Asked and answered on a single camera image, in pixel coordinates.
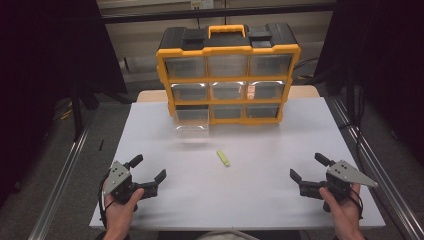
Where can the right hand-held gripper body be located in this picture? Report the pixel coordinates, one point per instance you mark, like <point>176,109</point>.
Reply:
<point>343,173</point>

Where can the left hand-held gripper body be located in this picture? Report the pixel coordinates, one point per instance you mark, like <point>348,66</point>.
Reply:
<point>117,176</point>

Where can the clear plastic organizer drawer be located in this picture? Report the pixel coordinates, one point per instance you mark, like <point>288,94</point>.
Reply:
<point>192,120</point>

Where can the small yellow-green stick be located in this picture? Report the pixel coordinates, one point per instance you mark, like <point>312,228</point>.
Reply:
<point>223,158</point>

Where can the person's left hand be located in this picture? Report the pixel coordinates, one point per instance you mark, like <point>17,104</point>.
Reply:
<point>118,216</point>

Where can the person's right hand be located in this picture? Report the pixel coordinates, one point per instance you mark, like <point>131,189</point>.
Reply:
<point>346,215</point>

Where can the small black floor piece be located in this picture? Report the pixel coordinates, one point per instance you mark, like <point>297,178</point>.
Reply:
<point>101,145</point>

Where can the black metal stand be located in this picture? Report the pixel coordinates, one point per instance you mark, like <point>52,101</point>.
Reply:
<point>77,113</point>

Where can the set of clear drawers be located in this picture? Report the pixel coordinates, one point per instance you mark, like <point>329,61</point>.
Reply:
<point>227,90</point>

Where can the black curtain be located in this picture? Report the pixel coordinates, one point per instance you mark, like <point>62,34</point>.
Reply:
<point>40,66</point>
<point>383,50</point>

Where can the yellow and black organizer cabinet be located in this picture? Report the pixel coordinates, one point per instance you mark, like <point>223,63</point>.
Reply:
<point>230,41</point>

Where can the black horizontal bar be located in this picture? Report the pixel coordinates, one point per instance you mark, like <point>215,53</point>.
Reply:
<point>216,13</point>

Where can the aluminium rail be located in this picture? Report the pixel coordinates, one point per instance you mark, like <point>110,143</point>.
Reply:
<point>376,160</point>
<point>60,186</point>

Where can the wall power outlet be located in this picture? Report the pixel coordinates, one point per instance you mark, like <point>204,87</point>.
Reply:
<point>201,4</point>

